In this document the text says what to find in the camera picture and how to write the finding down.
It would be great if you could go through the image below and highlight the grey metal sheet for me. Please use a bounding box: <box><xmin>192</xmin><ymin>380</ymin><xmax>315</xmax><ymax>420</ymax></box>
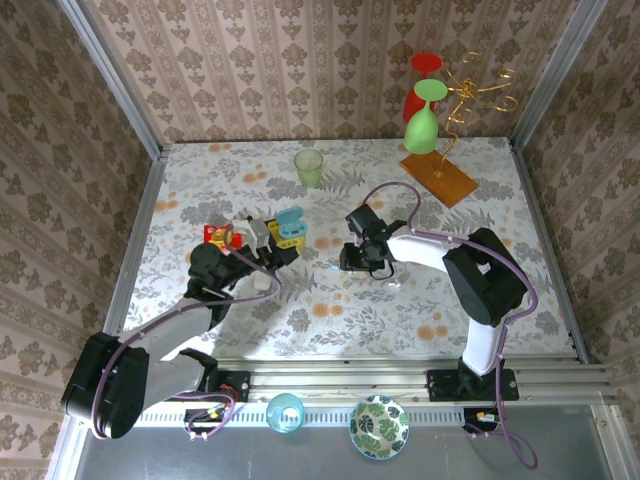
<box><xmin>74</xmin><ymin>427</ymin><xmax>616</xmax><ymax>480</ymax></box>

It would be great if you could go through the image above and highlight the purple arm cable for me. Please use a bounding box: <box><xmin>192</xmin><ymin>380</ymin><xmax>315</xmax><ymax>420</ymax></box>
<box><xmin>92</xmin><ymin>223</ymin><xmax>282</xmax><ymax>442</ymax></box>
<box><xmin>367</xmin><ymin>182</ymin><xmax>540</xmax><ymax>470</ymax></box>

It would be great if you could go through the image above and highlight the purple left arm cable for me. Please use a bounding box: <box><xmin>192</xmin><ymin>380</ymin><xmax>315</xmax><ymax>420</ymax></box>
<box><xmin>92</xmin><ymin>223</ymin><xmax>282</xmax><ymax>442</ymax></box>

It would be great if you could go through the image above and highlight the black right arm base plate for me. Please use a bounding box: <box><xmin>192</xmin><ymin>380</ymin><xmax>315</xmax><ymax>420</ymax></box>
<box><xmin>426</xmin><ymin>368</ymin><xmax>520</xmax><ymax>403</ymax></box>

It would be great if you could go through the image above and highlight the green wine glass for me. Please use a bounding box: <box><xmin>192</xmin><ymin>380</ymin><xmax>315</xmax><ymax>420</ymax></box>
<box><xmin>403</xmin><ymin>78</ymin><xmax>449</xmax><ymax>155</ymax></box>

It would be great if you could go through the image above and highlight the red snack packet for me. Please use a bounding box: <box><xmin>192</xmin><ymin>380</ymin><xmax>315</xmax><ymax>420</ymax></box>
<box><xmin>203</xmin><ymin>223</ymin><xmax>245</xmax><ymax>252</ymax></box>

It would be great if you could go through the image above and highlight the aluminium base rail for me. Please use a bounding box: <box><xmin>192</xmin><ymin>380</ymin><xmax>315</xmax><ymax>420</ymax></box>
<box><xmin>69</xmin><ymin>355</ymin><xmax>619</xmax><ymax>404</ymax></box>

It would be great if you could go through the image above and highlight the blue earbud charging case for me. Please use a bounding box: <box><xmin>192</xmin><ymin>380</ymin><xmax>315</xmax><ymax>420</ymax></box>
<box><xmin>274</xmin><ymin>206</ymin><xmax>312</xmax><ymax>242</ymax></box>

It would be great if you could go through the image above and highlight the aluminium table side rail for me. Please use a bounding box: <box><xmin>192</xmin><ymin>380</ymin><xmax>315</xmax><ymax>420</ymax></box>
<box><xmin>509</xmin><ymin>139</ymin><xmax>591</xmax><ymax>364</ymax></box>
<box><xmin>102</xmin><ymin>149</ymin><xmax>169</xmax><ymax>331</ymax></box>

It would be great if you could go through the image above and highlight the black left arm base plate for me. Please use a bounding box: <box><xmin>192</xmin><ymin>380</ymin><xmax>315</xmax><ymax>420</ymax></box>
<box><xmin>163</xmin><ymin>370</ymin><xmax>252</xmax><ymax>403</ymax></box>

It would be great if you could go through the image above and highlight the green plastic tumbler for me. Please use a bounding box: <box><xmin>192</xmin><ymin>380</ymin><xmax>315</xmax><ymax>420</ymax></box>
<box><xmin>293</xmin><ymin>148</ymin><xmax>325</xmax><ymax>189</ymax></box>

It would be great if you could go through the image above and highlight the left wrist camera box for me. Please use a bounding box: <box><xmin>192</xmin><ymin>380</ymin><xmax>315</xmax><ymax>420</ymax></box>
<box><xmin>232</xmin><ymin>217</ymin><xmax>272</xmax><ymax>250</ymax></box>

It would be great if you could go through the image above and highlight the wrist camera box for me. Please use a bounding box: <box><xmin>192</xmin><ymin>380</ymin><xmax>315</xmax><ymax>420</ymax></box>
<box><xmin>232</xmin><ymin>217</ymin><xmax>272</xmax><ymax>250</ymax></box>
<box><xmin>345</xmin><ymin>203</ymin><xmax>382</xmax><ymax>239</ymax></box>

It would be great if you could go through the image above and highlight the aluminium corner post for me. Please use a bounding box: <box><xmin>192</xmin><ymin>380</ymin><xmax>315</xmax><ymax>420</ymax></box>
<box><xmin>58</xmin><ymin>0</ymin><xmax>164</xmax><ymax>160</ymax></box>
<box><xmin>509</xmin><ymin>0</ymin><xmax>609</xmax><ymax>146</ymax></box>

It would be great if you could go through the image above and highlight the red wine glass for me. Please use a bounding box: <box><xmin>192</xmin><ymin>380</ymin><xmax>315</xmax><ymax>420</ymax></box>
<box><xmin>402</xmin><ymin>51</ymin><xmax>446</xmax><ymax>124</ymax></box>

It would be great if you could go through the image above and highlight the white slotted cable duct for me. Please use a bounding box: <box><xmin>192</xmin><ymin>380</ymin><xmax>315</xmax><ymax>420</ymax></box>
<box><xmin>134</xmin><ymin>405</ymin><xmax>469</xmax><ymax>430</ymax></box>

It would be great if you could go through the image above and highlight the gold wire glass rack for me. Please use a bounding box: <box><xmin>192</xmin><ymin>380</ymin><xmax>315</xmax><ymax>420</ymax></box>
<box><xmin>398</xmin><ymin>49</ymin><xmax>521</xmax><ymax>210</ymax></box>

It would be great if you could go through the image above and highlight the teal drinking glass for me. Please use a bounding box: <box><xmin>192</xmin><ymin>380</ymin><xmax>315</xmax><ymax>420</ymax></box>
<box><xmin>265</xmin><ymin>392</ymin><xmax>306</xmax><ymax>435</ymax></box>

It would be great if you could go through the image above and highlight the leaf pattern bowl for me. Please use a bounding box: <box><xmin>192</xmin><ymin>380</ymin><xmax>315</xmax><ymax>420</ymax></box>
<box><xmin>348</xmin><ymin>394</ymin><xmax>410</xmax><ymax>459</ymax></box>

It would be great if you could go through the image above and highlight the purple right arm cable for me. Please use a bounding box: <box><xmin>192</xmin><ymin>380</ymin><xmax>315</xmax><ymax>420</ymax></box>
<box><xmin>367</xmin><ymin>182</ymin><xmax>540</xmax><ymax>470</ymax></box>

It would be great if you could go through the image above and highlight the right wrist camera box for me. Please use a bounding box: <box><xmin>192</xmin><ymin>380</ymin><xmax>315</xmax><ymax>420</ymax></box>
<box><xmin>345</xmin><ymin>203</ymin><xmax>382</xmax><ymax>239</ymax></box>

